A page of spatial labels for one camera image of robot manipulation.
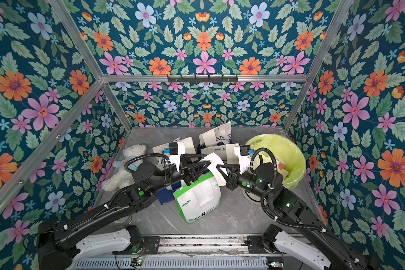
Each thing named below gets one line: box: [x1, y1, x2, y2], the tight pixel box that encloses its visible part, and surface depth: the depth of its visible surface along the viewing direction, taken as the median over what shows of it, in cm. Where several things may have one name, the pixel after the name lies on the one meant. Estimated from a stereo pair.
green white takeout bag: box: [172, 171, 222, 225], surface depth 72 cm
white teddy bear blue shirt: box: [101, 144, 147, 192], surface depth 93 cm
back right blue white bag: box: [198, 121, 232, 148], surface depth 90 cm
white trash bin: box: [243, 189, 261, 204], surface depth 57 cm
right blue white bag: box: [201, 142, 240, 165], surface depth 80 cm
